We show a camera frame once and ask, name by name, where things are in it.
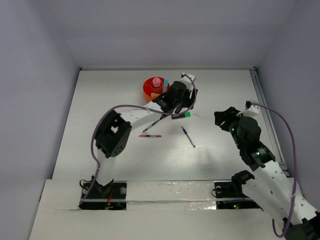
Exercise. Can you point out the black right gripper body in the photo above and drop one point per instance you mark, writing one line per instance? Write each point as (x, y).
(233, 130)

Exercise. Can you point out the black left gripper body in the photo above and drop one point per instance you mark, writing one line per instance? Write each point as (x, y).
(186, 99)

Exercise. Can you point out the black highlighter green cap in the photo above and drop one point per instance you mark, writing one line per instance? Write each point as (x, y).
(182, 115)

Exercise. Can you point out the red gel pen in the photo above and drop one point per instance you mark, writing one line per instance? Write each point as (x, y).
(150, 136)

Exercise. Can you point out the blue translucent highlighter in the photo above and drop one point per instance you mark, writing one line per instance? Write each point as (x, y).
(165, 84)

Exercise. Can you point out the orange translucent highlighter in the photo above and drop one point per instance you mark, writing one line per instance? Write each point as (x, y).
(154, 95)

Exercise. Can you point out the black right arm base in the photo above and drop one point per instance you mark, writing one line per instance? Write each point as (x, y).
(229, 194)

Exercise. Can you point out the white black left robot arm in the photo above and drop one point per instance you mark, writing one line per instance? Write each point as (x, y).
(112, 132)

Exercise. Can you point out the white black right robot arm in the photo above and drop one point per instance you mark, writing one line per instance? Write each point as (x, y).
(266, 183)

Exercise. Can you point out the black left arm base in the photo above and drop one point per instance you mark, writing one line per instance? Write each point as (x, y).
(103, 197)

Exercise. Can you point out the pink capped sticker bottle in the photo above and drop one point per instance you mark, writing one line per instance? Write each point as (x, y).
(156, 82)

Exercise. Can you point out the orange round divided organizer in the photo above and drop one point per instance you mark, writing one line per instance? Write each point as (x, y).
(148, 88)

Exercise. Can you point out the purple gel pen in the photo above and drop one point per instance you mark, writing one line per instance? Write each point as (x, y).
(150, 126)

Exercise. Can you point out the blue ballpoint pen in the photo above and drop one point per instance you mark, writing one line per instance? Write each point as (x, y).
(188, 137)

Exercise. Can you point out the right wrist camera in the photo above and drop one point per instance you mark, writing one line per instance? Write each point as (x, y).
(251, 110)

